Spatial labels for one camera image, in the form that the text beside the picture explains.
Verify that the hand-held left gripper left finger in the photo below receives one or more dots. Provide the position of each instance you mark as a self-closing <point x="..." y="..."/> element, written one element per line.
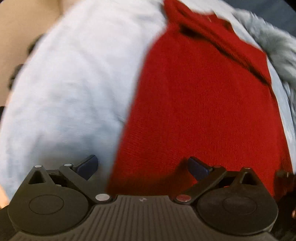
<point x="89" y="165"/>

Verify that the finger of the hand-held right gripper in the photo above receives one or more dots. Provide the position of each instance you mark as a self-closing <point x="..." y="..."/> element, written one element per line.
<point x="285" y="176"/>

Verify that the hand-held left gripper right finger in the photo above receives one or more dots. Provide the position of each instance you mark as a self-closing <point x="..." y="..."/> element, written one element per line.
<point x="196" y="168"/>

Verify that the red knit sweater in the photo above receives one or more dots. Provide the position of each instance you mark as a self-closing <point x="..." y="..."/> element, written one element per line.
<point x="196" y="104"/>

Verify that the grey-blue fleece blanket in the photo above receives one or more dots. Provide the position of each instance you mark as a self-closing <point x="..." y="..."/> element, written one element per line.
<point x="277" y="46"/>

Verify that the dark blue curtain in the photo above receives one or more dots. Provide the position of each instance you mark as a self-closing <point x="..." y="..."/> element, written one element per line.
<point x="277" y="9"/>

